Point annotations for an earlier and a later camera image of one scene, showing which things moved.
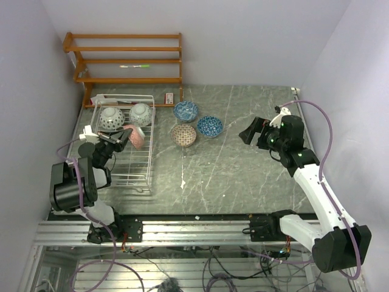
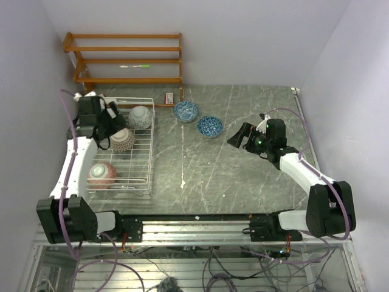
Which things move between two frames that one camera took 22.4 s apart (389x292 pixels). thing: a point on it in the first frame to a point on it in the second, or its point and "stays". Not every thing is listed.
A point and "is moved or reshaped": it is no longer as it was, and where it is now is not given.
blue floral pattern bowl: (185, 111) stays
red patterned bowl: (136, 136) is moved or reshaped
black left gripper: (120, 139) to (117, 123)
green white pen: (137, 66) stays
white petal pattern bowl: (140, 114) stays
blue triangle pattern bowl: (209, 126) stays
